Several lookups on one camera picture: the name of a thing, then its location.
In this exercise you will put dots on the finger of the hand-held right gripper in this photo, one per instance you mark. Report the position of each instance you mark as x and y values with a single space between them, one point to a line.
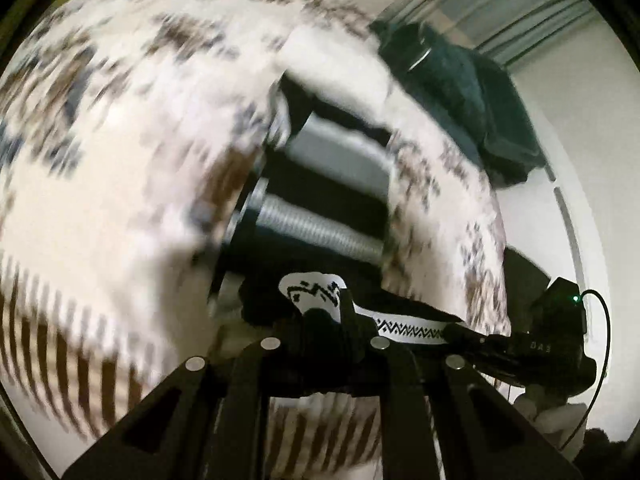
475 342

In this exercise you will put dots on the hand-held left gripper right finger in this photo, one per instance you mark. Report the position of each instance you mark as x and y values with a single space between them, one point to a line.
440 420

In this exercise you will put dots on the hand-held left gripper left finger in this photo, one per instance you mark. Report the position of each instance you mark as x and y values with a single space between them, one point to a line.
210 410

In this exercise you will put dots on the striped knit sweater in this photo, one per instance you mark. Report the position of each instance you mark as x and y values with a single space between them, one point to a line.
320 185

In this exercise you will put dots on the black folded cloth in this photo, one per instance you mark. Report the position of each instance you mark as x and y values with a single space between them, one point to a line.
522 280

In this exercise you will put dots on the white bed headboard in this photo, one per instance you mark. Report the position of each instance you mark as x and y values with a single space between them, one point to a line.
575 160

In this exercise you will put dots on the dark green folded blanket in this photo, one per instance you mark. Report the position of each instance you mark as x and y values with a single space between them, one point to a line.
480 105

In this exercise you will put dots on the floral bedsheet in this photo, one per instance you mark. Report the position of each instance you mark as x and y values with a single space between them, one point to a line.
125 160

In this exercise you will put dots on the folded white cloth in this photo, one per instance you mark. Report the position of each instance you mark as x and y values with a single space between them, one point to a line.
345 75

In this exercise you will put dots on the grey-green striped curtain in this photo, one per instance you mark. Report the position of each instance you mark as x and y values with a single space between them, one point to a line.
500 5

